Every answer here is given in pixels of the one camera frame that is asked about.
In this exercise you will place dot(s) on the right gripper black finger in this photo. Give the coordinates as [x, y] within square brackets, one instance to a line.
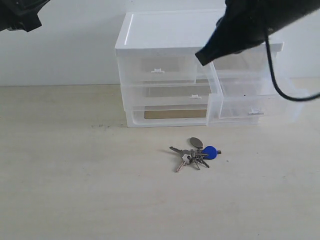
[215, 49]

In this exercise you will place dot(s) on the key bunch with blue tag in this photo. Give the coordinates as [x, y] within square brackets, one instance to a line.
[197, 155]

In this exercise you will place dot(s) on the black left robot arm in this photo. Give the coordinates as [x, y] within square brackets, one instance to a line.
[22, 15]

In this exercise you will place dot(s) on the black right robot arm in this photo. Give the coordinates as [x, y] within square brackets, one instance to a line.
[246, 23]

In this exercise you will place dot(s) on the white plastic drawer cabinet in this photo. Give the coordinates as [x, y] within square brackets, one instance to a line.
[173, 34]

